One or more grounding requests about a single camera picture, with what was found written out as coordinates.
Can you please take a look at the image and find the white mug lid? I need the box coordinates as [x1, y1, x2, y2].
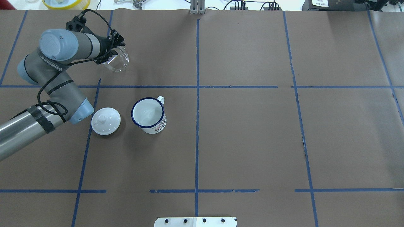
[91, 107, 121, 136]

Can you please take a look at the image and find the yellow tape roll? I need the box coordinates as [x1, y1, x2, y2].
[42, 0, 91, 10]

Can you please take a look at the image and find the white enamel mug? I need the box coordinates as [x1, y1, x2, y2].
[131, 96, 167, 135]

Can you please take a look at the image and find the black computer box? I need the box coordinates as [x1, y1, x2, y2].
[302, 0, 388, 12]

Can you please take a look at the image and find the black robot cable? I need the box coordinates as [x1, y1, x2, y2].
[37, 9, 116, 116]

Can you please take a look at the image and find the aluminium frame post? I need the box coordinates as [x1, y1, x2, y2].
[189, 0, 206, 15]

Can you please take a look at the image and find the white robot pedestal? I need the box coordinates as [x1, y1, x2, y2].
[154, 217, 238, 227]

